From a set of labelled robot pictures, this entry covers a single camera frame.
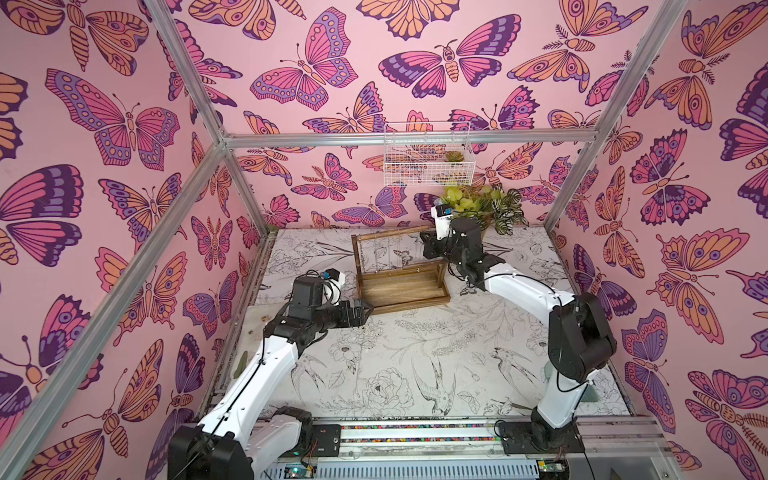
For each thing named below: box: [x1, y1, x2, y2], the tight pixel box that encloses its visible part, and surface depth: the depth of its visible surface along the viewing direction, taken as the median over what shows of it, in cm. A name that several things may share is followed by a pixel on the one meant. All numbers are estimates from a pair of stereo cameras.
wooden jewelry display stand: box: [351, 225, 451, 315], surface depth 105 cm
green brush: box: [582, 384, 599, 402], surface depth 81 cm
